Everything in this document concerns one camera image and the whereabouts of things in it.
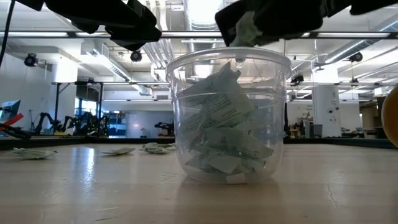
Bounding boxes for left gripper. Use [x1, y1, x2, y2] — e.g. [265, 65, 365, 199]
[46, 0, 163, 52]

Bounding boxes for black ceiling spotlight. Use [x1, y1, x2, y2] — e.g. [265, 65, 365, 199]
[129, 49, 143, 63]
[24, 53, 39, 68]
[348, 51, 364, 63]

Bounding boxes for blue storage shelf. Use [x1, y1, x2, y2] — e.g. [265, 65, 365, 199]
[107, 111, 129, 137]

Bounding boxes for clear plastic tub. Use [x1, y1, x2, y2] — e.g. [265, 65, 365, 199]
[165, 46, 292, 185]

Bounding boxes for wooden cabinet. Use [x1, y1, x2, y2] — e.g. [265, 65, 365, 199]
[359, 100, 388, 139]

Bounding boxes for yellow mug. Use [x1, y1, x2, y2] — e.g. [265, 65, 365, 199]
[381, 85, 398, 149]

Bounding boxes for background computer monitor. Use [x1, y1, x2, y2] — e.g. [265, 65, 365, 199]
[0, 99, 22, 123]

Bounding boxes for red strip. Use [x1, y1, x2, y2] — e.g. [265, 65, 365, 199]
[2, 112, 25, 127]

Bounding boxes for silver ventilation duct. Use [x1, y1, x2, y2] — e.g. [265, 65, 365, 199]
[182, 0, 228, 32]

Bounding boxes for background black rig frame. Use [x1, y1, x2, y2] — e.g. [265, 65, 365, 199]
[51, 80, 105, 133]

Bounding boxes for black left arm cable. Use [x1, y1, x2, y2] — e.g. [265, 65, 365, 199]
[0, 0, 16, 66]

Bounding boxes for black aluminium table frame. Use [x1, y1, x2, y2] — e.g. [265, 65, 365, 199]
[0, 136, 398, 151]

